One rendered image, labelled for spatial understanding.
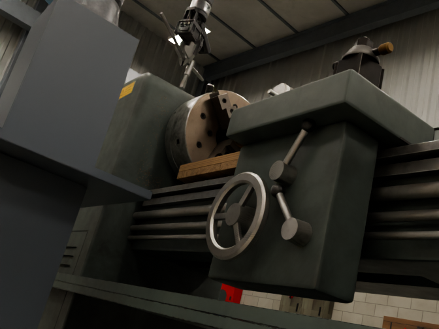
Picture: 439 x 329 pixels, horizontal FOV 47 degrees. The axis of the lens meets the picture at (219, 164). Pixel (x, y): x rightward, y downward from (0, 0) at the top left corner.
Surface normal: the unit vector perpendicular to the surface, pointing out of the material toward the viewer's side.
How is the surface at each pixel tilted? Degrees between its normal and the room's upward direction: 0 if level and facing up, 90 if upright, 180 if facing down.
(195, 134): 90
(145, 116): 90
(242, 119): 90
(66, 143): 90
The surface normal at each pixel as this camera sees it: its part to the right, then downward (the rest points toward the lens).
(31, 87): 0.59, -0.11
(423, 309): -0.72, -0.39
